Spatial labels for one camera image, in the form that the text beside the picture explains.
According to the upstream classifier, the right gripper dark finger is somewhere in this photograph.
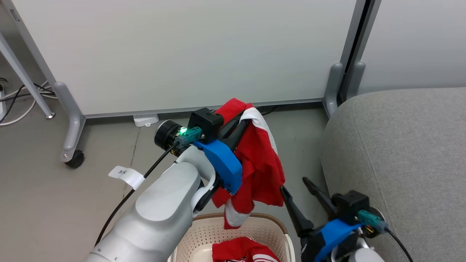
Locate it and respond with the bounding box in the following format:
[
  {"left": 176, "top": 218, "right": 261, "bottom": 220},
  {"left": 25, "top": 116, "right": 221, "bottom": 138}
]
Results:
[
  {"left": 280, "top": 185, "right": 315, "bottom": 239},
  {"left": 303, "top": 177, "right": 337, "bottom": 219}
]

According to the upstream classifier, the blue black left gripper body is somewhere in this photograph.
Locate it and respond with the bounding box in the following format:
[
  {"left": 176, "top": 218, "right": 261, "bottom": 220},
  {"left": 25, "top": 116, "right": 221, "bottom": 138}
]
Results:
[{"left": 154, "top": 120, "right": 243, "bottom": 195}]

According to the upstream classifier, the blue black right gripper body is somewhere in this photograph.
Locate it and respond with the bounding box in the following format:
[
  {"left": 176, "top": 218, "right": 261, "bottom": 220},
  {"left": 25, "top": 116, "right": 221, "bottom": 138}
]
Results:
[{"left": 300, "top": 207, "right": 387, "bottom": 262}]

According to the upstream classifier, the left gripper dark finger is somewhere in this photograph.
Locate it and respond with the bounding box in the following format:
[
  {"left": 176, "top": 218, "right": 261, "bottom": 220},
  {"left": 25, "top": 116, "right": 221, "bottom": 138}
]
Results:
[
  {"left": 218, "top": 114, "right": 245, "bottom": 140},
  {"left": 226, "top": 120, "right": 252, "bottom": 152}
]

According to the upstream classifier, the red jersey wide white trim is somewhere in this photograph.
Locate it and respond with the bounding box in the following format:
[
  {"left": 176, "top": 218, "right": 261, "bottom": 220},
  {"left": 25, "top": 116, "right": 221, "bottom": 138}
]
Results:
[{"left": 212, "top": 98, "right": 285, "bottom": 230}]

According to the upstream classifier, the red jersey black number print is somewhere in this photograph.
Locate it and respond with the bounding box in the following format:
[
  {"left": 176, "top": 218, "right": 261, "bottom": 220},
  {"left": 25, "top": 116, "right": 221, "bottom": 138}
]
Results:
[{"left": 212, "top": 237, "right": 281, "bottom": 262}]

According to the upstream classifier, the cream laundry basket brown rim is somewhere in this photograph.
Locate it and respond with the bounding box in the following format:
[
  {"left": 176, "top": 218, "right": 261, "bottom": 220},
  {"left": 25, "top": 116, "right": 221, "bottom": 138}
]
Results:
[{"left": 168, "top": 213, "right": 296, "bottom": 262}]

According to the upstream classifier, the teal left gripper connector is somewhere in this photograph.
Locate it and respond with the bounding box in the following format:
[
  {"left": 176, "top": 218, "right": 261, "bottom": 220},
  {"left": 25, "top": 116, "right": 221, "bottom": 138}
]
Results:
[{"left": 174, "top": 127, "right": 203, "bottom": 150}]

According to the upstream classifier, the teal gripper connector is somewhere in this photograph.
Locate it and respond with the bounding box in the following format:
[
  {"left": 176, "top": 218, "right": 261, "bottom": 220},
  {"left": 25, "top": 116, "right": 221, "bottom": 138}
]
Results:
[
  {"left": 357, "top": 210, "right": 389, "bottom": 233},
  {"left": 174, "top": 127, "right": 203, "bottom": 150}
]

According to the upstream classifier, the teal right gripper connector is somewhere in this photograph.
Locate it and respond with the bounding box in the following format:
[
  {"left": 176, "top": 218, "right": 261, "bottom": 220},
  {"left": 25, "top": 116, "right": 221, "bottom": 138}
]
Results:
[{"left": 357, "top": 210, "right": 389, "bottom": 233}]

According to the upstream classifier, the white power adapter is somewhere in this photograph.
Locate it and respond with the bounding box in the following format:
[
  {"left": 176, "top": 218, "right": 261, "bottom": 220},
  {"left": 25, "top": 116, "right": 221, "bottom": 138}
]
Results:
[{"left": 133, "top": 114, "right": 159, "bottom": 127}]

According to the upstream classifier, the wide white partition panel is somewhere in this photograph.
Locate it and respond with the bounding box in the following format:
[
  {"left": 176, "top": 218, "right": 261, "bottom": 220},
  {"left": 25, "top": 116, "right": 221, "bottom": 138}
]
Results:
[{"left": 0, "top": 0, "right": 366, "bottom": 119}]

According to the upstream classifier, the grey fabric sofa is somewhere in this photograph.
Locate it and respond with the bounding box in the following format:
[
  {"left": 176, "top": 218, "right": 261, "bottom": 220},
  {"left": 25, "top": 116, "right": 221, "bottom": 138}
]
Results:
[{"left": 321, "top": 87, "right": 466, "bottom": 262}]

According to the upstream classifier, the short grey partition foot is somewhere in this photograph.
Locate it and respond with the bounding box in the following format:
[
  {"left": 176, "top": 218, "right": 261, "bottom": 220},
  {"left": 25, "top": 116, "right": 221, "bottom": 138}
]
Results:
[
  {"left": 323, "top": 63, "right": 344, "bottom": 118},
  {"left": 346, "top": 61, "right": 366, "bottom": 101}
]

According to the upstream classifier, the black caster wheel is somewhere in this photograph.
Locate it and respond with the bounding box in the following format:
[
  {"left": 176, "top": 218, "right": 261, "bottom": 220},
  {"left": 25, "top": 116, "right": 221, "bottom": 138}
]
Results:
[{"left": 65, "top": 150, "right": 85, "bottom": 168}]

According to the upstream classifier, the long grey partition foot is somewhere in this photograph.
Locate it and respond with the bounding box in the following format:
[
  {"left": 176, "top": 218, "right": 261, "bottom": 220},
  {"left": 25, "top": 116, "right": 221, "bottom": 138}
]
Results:
[{"left": 54, "top": 82, "right": 86, "bottom": 163}]

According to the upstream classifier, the narrow white partition panel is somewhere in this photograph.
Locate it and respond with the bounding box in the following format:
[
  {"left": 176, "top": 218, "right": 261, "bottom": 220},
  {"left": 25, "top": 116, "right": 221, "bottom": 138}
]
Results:
[{"left": 346, "top": 0, "right": 466, "bottom": 96}]

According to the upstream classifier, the grey metal table leg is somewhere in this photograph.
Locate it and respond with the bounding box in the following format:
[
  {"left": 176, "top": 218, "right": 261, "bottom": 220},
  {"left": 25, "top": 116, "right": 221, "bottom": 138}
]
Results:
[{"left": 0, "top": 32, "right": 56, "bottom": 119}]

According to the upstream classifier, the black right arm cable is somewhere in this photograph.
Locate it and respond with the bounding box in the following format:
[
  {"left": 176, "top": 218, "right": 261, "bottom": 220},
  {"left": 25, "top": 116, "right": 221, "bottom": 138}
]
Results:
[{"left": 384, "top": 226, "right": 414, "bottom": 262}]

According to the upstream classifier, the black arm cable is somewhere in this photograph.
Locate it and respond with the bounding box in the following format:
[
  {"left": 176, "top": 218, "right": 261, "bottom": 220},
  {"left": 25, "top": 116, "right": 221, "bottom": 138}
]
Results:
[
  {"left": 384, "top": 226, "right": 414, "bottom": 262},
  {"left": 95, "top": 140, "right": 181, "bottom": 248}
]

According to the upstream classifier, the white paper cable label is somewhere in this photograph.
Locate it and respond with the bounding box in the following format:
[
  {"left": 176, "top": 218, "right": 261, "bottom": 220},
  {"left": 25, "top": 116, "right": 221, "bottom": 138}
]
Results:
[{"left": 108, "top": 166, "right": 145, "bottom": 190}]

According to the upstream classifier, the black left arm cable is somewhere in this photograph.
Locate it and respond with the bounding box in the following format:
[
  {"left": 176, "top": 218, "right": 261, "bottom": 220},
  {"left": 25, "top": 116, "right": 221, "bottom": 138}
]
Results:
[{"left": 95, "top": 140, "right": 181, "bottom": 248}]

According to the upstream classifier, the white floor cable by table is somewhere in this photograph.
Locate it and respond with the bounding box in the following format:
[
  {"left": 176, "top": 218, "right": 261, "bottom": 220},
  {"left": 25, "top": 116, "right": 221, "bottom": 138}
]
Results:
[{"left": 0, "top": 81, "right": 59, "bottom": 126}]

